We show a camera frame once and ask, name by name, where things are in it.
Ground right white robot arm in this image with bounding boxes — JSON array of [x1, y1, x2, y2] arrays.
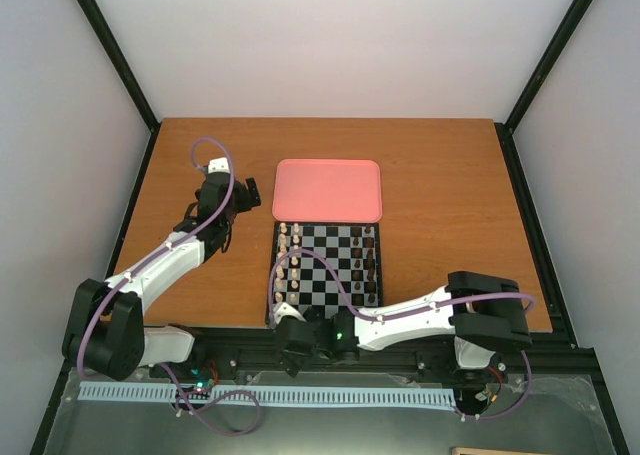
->
[[269, 271, 536, 376]]

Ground brown chess pieces back row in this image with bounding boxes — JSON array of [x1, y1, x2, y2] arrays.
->
[[364, 225, 377, 305]]

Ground black white chess board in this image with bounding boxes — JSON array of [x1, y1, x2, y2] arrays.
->
[[266, 221, 383, 319]]

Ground clear acrylic sheet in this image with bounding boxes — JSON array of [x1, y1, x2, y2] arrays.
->
[[38, 376, 628, 454]]

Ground pink plastic tray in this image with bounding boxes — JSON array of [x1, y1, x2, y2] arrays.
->
[[272, 159, 382, 223]]

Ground light blue cable duct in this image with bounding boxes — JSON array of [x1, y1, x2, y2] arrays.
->
[[77, 381, 456, 411]]

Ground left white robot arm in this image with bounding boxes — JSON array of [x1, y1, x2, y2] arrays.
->
[[62, 157, 261, 381]]

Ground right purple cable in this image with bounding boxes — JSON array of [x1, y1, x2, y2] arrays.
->
[[268, 248, 537, 421]]

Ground black aluminium frame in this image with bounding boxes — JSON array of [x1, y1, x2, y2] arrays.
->
[[61, 0, 629, 454]]

